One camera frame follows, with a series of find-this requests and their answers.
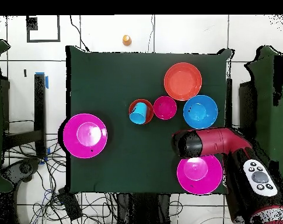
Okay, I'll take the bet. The small red plastic bowl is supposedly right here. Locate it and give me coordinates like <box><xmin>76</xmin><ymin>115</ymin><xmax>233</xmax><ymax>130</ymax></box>
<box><xmin>153</xmin><ymin>96</ymin><xmax>178</xmax><ymax>120</ymax></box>

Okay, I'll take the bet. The large pink plastic bowl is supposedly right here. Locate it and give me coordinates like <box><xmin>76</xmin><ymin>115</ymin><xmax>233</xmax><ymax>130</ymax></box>
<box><xmin>176</xmin><ymin>155</ymin><xmax>223</xmax><ymax>195</ymax></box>
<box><xmin>62</xmin><ymin>113</ymin><xmax>109</xmax><ymax>159</ymax></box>

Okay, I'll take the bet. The thin black floor cable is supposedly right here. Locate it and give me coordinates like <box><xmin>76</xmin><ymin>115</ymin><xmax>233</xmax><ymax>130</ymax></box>
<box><xmin>69</xmin><ymin>15</ymin><xmax>90</xmax><ymax>53</ymax></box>

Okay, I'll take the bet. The black metal stand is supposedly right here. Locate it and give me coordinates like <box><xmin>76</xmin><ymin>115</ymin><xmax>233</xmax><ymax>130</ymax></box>
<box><xmin>2</xmin><ymin>73</ymin><xmax>47</xmax><ymax>159</ymax></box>
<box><xmin>225</xmin><ymin>78</ymin><xmax>233</xmax><ymax>128</ymax></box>

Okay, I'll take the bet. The small orange plastic bowl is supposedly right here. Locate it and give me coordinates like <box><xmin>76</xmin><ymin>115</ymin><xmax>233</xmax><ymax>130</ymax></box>
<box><xmin>128</xmin><ymin>99</ymin><xmax>154</xmax><ymax>125</ymax></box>

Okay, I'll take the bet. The blue plastic cup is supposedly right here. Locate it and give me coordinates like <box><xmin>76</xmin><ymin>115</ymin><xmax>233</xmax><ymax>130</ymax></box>
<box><xmin>129</xmin><ymin>101</ymin><xmax>148</xmax><ymax>125</ymax></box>

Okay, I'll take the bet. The black square floor frame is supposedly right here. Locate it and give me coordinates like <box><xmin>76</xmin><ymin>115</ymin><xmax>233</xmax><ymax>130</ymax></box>
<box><xmin>26</xmin><ymin>15</ymin><xmax>61</xmax><ymax>43</ymax></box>

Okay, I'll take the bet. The dark green tablecloth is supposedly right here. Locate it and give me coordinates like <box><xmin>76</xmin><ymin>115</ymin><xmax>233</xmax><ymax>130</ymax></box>
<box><xmin>65</xmin><ymin>45</ymin><xmax>235</xmax><ymax>196</ymax></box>

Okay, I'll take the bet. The grey office chair base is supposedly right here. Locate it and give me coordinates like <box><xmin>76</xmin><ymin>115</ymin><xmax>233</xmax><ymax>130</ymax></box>
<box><xmin>1</xmin><ymin>157</ymin><xmax>41</xmax><ymax>185</ymax></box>

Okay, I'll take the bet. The blue plastic bowl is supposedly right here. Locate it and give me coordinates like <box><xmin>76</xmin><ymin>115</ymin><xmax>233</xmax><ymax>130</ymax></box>
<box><xmin>183</xmin><ymin>94</ymin><xmax>219</xmax><ymax>130</ymax></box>

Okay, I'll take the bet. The black power strip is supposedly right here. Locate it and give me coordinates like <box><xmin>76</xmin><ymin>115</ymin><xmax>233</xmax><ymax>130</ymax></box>
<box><xmin>57</xmin><ymin>187</ymin><xmax>83</xmax><ymax>221</ymax></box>

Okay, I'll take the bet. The large orange plastic bowl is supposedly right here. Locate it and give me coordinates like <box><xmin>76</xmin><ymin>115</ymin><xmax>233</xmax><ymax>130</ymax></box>
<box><xmin>163</xmin><ymin>62</ymin><xmax>203</xmax><ymax>102</ymax></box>

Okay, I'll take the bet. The tangle of floor cables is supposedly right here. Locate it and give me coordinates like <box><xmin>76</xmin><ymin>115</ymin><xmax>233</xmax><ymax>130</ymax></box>
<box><xmin>3</xmin><ymin>137</ymin><xmax>118</xmax><ymax>224</ymax></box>

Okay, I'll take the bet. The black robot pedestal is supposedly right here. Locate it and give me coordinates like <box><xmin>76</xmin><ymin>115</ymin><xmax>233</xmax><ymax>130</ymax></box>
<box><xmin>115</xmin><ymin>192</ymin><xmax>172</xmax><ymax>224</ymax></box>

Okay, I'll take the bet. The orange plastic cup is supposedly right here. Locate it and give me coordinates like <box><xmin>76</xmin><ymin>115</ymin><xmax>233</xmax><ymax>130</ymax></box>
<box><xmin>122</xmin><ymin>34</ymin><xmax>133</xmax><ymax>47</ymax></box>

